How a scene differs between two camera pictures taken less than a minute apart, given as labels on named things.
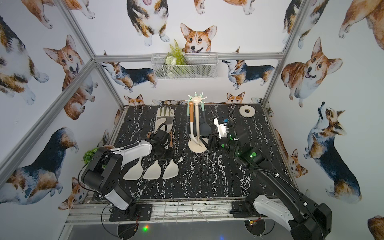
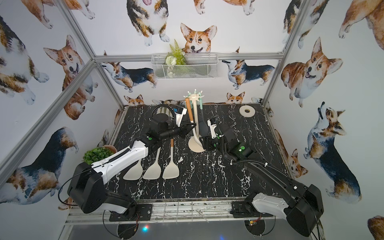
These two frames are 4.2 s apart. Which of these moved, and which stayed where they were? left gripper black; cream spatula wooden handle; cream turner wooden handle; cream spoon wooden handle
Moved: left gripper black
Stayed: cream turner wooden handle; cream spoon wooden handle; cream spatula wooden handle
